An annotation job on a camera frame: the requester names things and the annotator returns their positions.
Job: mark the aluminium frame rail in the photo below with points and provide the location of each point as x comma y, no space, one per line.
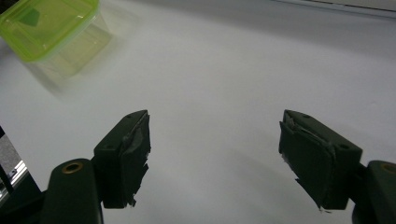
14,174

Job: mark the clear container with green lid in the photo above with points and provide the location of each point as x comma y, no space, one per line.
46,28

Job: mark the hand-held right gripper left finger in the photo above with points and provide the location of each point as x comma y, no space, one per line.
124,165

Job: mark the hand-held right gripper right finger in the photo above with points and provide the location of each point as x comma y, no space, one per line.
314,165

